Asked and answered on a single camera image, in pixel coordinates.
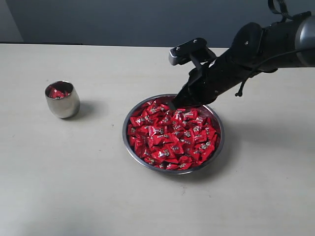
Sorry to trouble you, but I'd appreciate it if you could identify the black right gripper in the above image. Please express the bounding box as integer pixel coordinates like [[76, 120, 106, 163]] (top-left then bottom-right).
[[168, 53, 252, 110]]

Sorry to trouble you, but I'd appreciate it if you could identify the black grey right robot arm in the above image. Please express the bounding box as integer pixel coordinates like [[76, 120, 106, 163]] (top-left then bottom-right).
[[169, 16, 315, 109]]

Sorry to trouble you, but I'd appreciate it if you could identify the pile of red wrapped candies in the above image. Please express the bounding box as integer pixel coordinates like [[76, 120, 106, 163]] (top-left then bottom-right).
[[127, 99, 218, 171]]

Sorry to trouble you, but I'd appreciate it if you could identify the round steel bowl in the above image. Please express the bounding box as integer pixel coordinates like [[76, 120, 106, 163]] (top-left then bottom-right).
[[122, 93, 225, 176]]

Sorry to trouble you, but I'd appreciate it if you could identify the stainless steel cup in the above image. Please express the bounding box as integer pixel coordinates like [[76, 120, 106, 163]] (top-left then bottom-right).
[[45, 81, 80, 118]]

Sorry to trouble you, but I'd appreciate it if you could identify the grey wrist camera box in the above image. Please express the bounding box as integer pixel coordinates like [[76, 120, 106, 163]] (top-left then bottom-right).
[[169, 37, 217, 66]]

